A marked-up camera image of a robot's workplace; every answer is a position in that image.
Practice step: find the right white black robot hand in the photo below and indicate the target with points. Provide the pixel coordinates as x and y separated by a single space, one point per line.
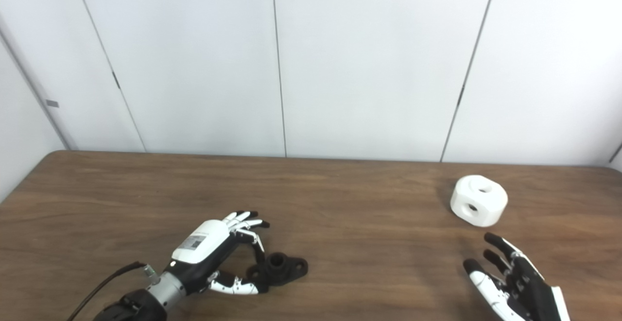
525 292

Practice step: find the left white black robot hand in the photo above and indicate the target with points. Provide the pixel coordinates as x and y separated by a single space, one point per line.
201 248

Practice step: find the black flanged holder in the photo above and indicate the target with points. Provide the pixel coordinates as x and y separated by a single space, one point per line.
282 267

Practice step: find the round white piece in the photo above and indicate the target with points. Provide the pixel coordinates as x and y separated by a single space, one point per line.
478 202

